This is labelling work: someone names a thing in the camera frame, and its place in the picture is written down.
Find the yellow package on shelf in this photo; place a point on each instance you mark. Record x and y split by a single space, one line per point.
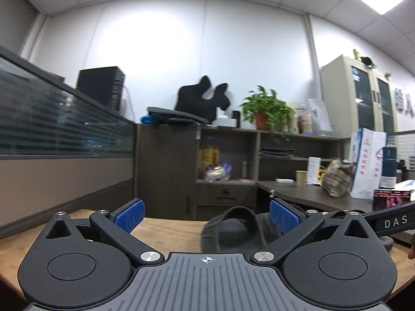
209 156

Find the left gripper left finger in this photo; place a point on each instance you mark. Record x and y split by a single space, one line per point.
115 229

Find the green potted plant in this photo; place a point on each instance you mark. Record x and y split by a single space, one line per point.
266 111

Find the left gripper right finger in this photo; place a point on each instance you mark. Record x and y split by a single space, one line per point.
298 229

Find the paper coffee cup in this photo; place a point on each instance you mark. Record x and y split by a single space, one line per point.
301 178

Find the person's hand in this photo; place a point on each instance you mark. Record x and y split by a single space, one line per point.
411 254

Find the black computer tower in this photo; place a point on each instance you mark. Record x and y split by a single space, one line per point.
103 84

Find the dark wooden cabinet shelf unit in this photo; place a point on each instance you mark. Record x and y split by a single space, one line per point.
196 173

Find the plaid fabric bag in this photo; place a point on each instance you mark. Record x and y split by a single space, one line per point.
338 178

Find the stack of black folders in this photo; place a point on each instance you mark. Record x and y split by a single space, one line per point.
270 152

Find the black slipper white logo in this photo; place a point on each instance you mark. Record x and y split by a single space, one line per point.
237 230

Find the glass office partition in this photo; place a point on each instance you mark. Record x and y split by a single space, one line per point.
40 119

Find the beige glass door cabinet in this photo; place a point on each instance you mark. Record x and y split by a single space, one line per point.
356 96

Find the black flat seat pad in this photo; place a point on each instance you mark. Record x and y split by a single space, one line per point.
169 116

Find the blue white snack bag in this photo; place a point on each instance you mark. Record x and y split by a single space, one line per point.
221 172

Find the black cylinder speaker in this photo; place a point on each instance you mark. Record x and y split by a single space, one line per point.
236 117

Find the dark blue vacuum bottle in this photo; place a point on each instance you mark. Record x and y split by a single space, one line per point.
389 167

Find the white blue paper bag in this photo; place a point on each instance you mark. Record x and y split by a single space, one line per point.
366 153

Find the white small box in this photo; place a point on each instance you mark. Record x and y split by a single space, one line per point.
223 120

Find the black plush cushion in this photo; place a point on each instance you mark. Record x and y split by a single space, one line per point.
190 99

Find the white power strip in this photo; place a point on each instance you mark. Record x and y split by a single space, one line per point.
284 181

